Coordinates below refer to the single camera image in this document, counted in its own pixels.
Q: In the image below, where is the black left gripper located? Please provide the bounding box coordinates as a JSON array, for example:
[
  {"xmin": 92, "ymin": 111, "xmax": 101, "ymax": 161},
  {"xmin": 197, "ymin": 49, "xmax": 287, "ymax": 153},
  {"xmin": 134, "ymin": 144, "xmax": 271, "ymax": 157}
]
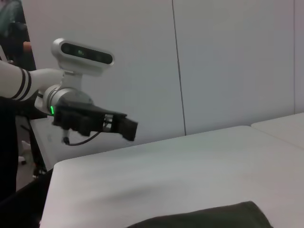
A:
[{"xmin": 52, "ymin": 101, "xmax": 139, "ymax": 143}]

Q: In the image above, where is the dark green FREE t-shirt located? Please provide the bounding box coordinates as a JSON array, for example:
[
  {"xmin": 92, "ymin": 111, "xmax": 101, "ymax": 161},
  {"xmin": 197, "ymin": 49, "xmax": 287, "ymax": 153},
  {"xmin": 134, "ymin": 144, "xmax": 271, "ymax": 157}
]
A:
[{"xmin": 133, "ymin": 200, "xmax": 274, "ymax": 228}]

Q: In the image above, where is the white stand foot with castor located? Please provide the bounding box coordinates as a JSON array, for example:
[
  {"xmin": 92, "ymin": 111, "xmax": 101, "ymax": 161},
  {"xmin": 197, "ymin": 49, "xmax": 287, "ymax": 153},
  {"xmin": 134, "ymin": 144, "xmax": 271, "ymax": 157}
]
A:
[{"xmin": 18, "ymin": 140, "xmax": 33, "ymax": 165}]

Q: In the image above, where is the black robot torso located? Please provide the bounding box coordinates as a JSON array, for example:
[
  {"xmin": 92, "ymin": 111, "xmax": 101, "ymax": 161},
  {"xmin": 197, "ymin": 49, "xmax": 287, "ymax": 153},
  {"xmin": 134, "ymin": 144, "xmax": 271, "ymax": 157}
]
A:
[{"xmin": 0, "ymin": 96, "xmax": 20, "ymax": 198}]

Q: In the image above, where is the black flat panel lid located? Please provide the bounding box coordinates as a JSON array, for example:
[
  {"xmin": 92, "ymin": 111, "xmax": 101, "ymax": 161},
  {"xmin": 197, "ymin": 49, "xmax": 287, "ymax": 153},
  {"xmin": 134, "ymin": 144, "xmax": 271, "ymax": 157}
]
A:
[{"xmin": 0, "ymin": 168, "xmax": 54, "ymax": 228}]

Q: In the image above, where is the dark-haired seated operator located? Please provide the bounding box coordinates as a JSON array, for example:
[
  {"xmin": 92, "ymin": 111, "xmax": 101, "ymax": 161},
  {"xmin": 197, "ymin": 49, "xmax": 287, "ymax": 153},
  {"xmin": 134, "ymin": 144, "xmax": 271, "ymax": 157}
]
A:
[{"xmin": 0, "ymin": 0, "xmax": 33, "ymax": 65}]

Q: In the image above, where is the black gripper cable with plug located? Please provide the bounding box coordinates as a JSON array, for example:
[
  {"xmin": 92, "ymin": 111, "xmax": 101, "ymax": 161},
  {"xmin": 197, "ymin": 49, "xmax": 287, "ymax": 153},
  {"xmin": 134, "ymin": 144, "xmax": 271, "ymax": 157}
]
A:
[{"xmin": 61, "ymin": 130, "xmax": 102, "ymax": 147}]

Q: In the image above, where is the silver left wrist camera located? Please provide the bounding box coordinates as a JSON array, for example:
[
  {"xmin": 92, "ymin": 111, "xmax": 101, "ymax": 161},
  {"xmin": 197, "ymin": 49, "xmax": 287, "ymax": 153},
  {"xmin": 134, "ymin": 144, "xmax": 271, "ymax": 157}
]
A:
[{"xmin": 51, "ymin": 38, "xmax": 115, "ymax": 90}]

